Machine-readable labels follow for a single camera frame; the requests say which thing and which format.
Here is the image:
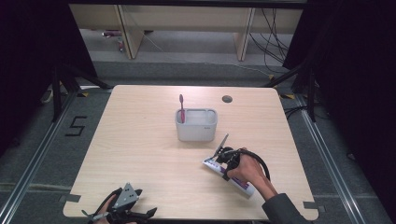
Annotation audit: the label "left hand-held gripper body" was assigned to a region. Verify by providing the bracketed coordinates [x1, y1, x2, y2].
[106, 182, 140, 224]

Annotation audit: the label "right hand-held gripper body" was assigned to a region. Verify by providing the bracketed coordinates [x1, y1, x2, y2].
[213, 133, 242, 172]

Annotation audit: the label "white purple toothpaste tube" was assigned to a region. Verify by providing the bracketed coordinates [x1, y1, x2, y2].
[202, 157, 256, 198]

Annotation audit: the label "grey plastic organizer box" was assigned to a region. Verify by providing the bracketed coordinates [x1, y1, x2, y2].
[175, 107, 219, 143]

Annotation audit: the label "pink toothbrush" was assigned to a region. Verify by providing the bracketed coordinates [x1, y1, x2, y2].
[177, 93, 187, 124]

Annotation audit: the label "person's right hand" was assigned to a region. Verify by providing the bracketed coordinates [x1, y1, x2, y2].
[228, 147, 278, 202]

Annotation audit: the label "person's left hand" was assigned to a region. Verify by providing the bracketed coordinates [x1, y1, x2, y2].
[92, 194, 138, 224]

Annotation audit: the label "grey tape strip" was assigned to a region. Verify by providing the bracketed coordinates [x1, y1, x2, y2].
[58, 193, 82, 203]
[303, 201, 327, 214]

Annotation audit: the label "black metal stand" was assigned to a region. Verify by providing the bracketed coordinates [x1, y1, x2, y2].
[49, 62, 114, 123]
[263, 60, 318, 123]

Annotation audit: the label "light wooden background desk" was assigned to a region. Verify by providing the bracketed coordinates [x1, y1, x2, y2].
[68, 3, 304, 62]

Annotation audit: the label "black curtain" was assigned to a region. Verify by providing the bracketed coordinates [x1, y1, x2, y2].
[0, 0, 98, 157]
[283, 0, 396, 216]

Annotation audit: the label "pink object on floor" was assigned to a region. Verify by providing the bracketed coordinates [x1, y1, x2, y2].
[101, 29, 123, 38]

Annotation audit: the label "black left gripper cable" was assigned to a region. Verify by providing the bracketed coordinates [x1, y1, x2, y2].
[92, 187, 123, 218]

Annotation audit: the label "grey cable plug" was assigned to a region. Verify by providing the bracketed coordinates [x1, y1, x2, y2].
[81, 209, 108, 222]

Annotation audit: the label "metal floor rail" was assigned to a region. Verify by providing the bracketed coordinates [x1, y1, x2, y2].
[0, 91, 78, 224]
[293, 93, 366, 224]

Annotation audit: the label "black hanging cables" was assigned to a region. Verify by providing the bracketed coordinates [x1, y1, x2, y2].
[248, 7, 291, 75]

